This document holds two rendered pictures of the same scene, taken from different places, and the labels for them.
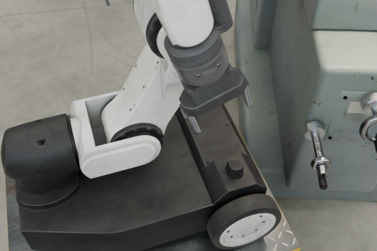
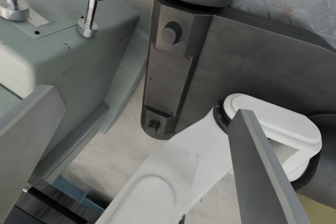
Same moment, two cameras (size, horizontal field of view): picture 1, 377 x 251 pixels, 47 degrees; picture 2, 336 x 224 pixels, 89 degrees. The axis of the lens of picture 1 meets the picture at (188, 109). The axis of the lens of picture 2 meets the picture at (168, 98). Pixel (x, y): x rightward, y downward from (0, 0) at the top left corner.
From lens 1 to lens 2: 0.72 m
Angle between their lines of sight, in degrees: 3
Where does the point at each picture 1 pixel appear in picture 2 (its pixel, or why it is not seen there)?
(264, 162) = (143, 41)
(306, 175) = (122, 11)
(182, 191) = (229, 47)
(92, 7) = not seen: hidden behind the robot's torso
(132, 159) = (261, 107)
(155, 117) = (214, 133)
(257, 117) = (131, 71)
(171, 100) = (190, 143)
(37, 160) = not seen: outside the picture
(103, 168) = (295, 119)
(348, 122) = (57, 16)
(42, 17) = not seen: hidden behind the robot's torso
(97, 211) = (319, 82)
